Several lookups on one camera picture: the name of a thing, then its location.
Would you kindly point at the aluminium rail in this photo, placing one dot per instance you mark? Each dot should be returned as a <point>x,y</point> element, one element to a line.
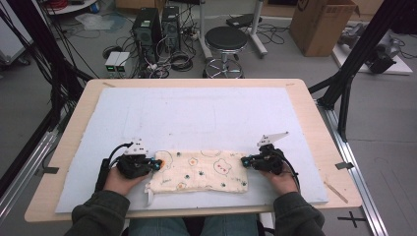
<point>23,170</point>
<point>354,164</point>

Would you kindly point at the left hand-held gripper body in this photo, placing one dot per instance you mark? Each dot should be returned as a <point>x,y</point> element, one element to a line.
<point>134,165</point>

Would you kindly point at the white foam mat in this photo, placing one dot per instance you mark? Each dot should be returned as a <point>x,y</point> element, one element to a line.
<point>213,108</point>

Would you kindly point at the person's right leg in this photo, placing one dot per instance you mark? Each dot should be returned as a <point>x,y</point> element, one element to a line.
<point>231,226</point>

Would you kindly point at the person's left hand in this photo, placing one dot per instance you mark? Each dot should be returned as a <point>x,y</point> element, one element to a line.
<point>123,183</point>

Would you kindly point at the person's left leg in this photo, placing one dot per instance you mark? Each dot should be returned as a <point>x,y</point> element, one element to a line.
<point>157,226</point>

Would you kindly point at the black tape cross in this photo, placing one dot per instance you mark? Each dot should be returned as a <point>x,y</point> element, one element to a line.
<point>352,219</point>

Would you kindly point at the white power supply box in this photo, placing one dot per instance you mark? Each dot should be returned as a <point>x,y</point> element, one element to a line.
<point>124,62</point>
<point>111,60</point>

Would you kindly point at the person's right hand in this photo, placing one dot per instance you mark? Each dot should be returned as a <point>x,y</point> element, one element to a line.
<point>282,183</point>

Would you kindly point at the white board with robot parts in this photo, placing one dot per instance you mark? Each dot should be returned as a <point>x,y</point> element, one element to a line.
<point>401,67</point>

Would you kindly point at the slim black computer tower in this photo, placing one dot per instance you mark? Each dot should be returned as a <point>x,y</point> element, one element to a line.
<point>171,28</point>

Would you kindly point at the brown cardboard box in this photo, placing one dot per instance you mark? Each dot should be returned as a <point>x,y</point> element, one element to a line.
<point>323,29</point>

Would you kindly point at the flat black device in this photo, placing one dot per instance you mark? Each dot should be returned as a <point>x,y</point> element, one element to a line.
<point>242,20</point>

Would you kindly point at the white table leg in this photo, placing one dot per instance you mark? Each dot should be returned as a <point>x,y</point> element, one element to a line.
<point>203,32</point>
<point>257,32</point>

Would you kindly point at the large black computer tower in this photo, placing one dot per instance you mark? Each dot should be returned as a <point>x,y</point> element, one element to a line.
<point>146,32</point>

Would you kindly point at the clear plastic sheet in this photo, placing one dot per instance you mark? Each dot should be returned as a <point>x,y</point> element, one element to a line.
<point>95,21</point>

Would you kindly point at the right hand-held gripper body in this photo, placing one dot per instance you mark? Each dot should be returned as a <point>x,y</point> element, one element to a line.
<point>270,160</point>

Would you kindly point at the grey tape piece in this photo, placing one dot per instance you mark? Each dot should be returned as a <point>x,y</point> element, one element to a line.
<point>50,170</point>
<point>344,165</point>

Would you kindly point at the thin wooden stick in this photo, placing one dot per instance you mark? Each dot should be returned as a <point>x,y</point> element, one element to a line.
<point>336,192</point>

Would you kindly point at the black metal frame post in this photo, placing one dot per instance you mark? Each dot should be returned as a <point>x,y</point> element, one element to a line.
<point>42,49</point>
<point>360,49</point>

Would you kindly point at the person's leg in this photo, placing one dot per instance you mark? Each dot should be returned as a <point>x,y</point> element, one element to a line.
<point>231,226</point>
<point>157,226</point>

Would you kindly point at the black round stool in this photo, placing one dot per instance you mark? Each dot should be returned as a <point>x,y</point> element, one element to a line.
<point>225,38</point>

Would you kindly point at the round white table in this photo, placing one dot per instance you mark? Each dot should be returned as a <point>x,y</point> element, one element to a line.
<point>70,7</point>

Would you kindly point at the cream printed towel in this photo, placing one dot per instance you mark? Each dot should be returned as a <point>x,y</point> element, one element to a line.
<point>200,173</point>

